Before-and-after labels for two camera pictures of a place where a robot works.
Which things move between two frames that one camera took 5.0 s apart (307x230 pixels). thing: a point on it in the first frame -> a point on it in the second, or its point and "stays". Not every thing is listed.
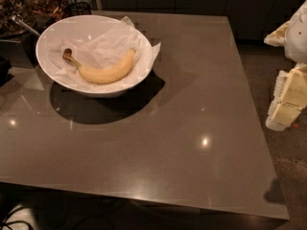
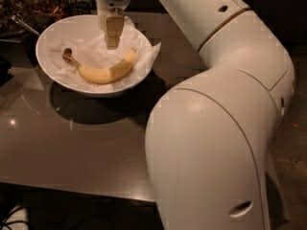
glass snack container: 37,6 stays
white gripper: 297,37 -> 112,0
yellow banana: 99,75 stays
